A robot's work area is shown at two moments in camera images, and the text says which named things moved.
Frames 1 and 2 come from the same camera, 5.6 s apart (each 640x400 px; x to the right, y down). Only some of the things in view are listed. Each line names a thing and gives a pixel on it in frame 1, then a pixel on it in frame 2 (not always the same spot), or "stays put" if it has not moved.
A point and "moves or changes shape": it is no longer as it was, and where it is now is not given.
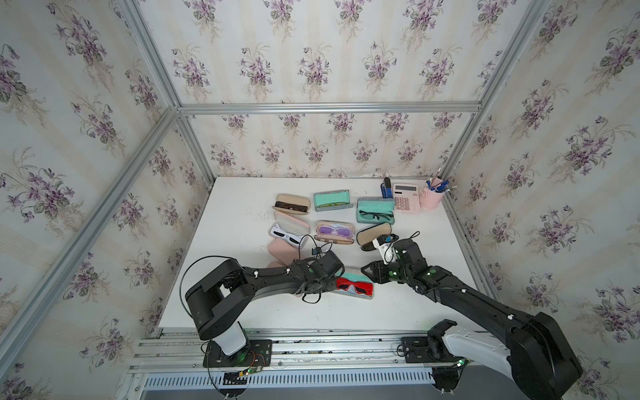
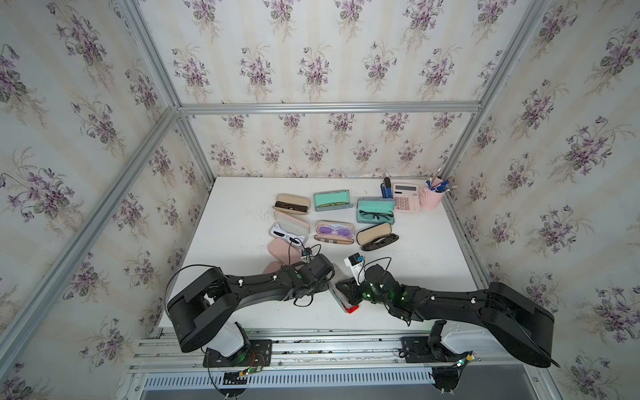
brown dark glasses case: [366, 237] stays put
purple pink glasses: [343, 232] stays put
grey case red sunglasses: [355, 286] moves or changes shape
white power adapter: [384, 243] → [357, 264]
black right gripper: [377, 269] → [351, 287]
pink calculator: [406, 197] stays put
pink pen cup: [430, 199] stays put
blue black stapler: [386, 188] stays put
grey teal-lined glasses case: [332, 201] stays put
